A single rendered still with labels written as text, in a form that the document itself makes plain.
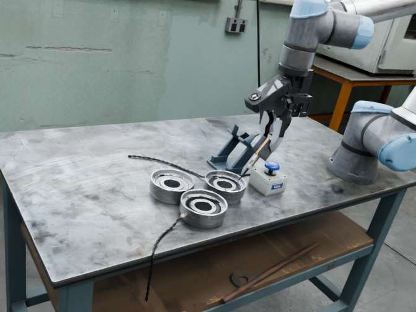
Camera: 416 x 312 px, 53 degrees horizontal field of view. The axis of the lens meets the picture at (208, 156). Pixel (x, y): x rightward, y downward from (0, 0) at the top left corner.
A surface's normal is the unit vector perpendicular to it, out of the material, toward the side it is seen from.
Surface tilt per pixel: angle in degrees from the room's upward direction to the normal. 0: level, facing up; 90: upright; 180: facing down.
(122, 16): 90
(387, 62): 90
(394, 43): 90
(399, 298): 0
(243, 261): 0
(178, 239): 0
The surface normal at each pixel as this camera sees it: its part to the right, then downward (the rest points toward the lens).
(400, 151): 0.14, 0.56
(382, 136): -0.88, -0.32
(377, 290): 0.18, -0.89
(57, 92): 0.55, 0.44
